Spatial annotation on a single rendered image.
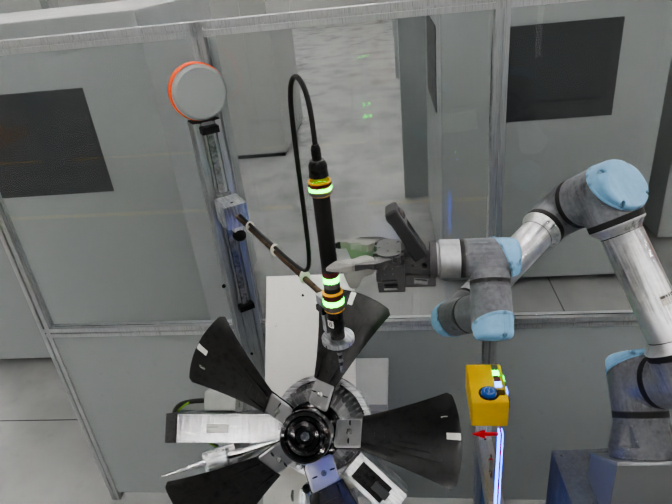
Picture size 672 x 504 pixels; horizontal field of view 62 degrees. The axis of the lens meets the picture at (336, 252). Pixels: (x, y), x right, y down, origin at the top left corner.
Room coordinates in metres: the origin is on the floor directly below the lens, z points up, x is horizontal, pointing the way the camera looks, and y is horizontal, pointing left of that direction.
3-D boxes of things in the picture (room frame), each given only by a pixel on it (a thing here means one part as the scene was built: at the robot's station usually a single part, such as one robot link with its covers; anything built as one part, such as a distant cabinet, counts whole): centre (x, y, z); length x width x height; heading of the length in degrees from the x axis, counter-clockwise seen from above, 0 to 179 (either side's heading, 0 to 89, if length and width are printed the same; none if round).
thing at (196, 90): (1.61, 0.34, 1.88); 0.17 x 0.15 x 0.16; 81
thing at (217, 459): (1.02, 0.36, 1.08); 0.07 x 0.04 x 0.06; 92
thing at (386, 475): (0.98, -0.04, 0.98); 0.20 x 0.16 x 0.20; 171
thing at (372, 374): (1.52, 0.05, 0.84); 0.36 x 0.24 x 0.03; 81
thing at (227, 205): (1.52, 0.29, 1.55); 0.10 x 0.07 x 0.08; 26
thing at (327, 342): (0.97, 0.02, 1.50); 0.09 x 0.07 x 0.10; 26
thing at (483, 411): (1.20, -0.38, 1.02); 0.16 x 0.10 x 0.11; 171
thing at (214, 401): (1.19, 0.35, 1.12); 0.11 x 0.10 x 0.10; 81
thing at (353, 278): (0.91, -0.03, 1.64); 0.09 x 0.03 x 0.06; 103
